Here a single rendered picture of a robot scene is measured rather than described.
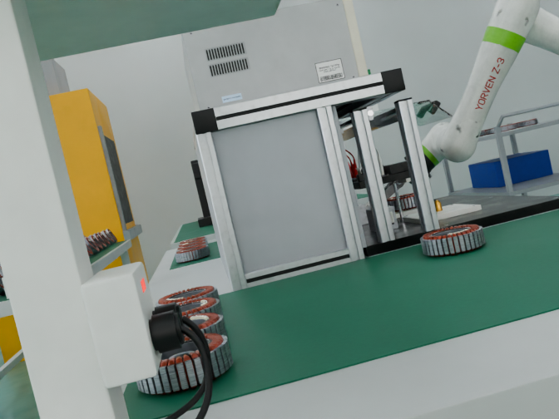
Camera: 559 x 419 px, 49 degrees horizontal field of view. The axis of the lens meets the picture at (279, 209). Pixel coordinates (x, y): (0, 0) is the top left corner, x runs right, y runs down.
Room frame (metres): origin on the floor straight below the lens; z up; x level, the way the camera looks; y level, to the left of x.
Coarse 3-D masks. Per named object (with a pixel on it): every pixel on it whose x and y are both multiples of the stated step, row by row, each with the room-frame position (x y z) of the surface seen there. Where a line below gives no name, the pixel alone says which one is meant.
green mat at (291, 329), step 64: (384, 256) 1.21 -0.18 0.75; (448, 256) 1.06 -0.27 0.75; (512, 256) 0.94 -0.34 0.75; (256, 320) 0.91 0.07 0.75; (320, 320) 0.82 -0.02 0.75; (384, 320) 0.75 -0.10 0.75; (448, 320) 0.69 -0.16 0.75; (512, 320) 0.64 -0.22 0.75; (128, 384) 0.73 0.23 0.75; (256, 384) 0.62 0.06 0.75
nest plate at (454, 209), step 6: (456, 204) 1.56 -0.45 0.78; (462, 204) 1.53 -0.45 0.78; (444, 210) 1.47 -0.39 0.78; (450, 210) 1.45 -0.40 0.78; (456, 210) 1.42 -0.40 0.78; (462, 210) 1.42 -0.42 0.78; (468, 210) 1.43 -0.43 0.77; (474, 210) 1.43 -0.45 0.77; (408, 216) 1.52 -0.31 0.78; (414, 216) 1.50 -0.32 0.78; (438, 216) 1.42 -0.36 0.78; (444, 216) 1.42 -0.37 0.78; (450, 216) 1.42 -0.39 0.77; (414, 222) 1.46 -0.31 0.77
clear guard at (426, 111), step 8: (416, 104) 1.66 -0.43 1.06; (424, 104) 1.70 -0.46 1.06; (432, 104) 1.66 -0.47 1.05; (376, 112) 1.64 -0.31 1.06; (416, 112) 1.80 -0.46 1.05; (424, 112) 1.76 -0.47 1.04; (432, 112) 1.72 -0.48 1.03; (440, 112) 1.69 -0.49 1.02; (344, 120) 1.64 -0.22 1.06; (424, 120) 1.82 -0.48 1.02; (432, 120) 1.78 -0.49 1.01; (440, 120) 1.74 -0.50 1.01
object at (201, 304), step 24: (192, 288) 1.12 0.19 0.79; (216, 288) 1.08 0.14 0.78; (192, 312) 0.91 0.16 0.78; (216, 312) 0.93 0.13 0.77; (216, 336) 0.71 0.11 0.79; (168, 360) 0.66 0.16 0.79; (192, 360) 0.65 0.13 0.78; (216, 360) 0.67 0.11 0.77; (144, 384) 0.66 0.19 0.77; (168, 384) 0.64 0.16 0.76; (192, 384) 0.65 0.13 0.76
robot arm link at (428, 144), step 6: (438, 126) 1.98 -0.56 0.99; (444, 126) 1.95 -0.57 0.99; (432, 132) 1.99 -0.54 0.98; (438, 132) 1.94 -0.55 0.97; (426, 138) 2.00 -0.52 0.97; (432, 138) 1.98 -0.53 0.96; (426, 144) 1.99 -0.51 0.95; (432, 144) 1.97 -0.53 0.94; (426, 150) 1.98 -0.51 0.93; (432, 150) 1.97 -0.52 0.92; (432, 156) 1.98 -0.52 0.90; (438, 156) 1.98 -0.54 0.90; (438, 162) 2.00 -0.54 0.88
